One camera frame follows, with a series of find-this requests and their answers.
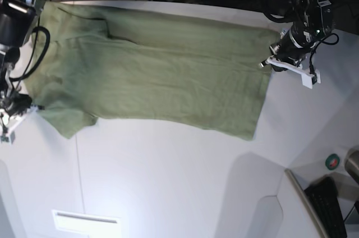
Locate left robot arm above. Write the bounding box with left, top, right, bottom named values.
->
left=259, top=0, right=333, bottom=66

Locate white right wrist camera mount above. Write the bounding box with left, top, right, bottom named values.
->
left=1, top=104, right=44, bottom=144

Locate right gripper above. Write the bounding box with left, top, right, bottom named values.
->
left=1, top=94, right=33, bottom=117

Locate green tape roll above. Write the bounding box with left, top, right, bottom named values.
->
left=325, top=153, right=340, bottom=171

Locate black keyboard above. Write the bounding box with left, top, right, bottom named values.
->
left=305, top=176, right=347, bottom=238

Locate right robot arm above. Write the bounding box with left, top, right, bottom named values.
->
left=1, top=0, right=50, bottom=118

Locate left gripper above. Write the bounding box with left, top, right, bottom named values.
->
left=269, top=29, right=309, bottom=66

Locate white label plate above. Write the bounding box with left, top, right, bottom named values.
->
left=52, top=210, right=122, bottom=237

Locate green t-shirt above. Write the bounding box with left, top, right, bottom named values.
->
left=25, top=2, right=279, bottom=140

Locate metal cylinder cup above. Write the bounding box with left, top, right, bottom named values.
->
left=344, top=149, right=359, bottom=184

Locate grey table edge rail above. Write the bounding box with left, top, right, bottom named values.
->
left=284, top=169, right=329, bottom=238

